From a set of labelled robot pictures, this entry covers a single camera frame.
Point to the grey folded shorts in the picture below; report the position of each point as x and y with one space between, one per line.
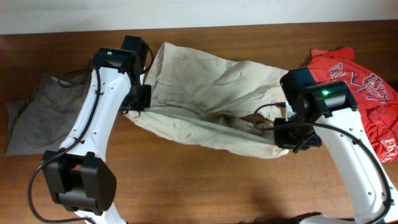
44 121

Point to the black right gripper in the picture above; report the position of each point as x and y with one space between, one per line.
283 140

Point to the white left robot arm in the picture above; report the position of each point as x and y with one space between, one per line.
76 175

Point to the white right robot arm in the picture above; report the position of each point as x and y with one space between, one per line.
328 114

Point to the red printed t-shirt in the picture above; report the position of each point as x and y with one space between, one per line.
377 100

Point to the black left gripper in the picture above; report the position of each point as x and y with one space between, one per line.
145 101

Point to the beige khaki shorts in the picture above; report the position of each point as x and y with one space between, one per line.
200 99

